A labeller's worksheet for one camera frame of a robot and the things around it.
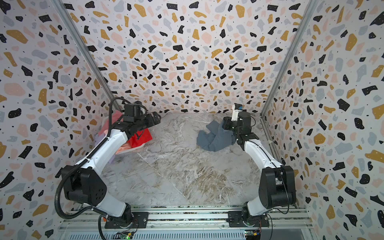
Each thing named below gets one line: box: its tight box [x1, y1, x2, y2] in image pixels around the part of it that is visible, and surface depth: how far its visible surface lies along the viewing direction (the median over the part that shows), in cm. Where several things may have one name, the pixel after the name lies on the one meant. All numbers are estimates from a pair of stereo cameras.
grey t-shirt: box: [196, 120, 236, 152], surface depth 101 cm
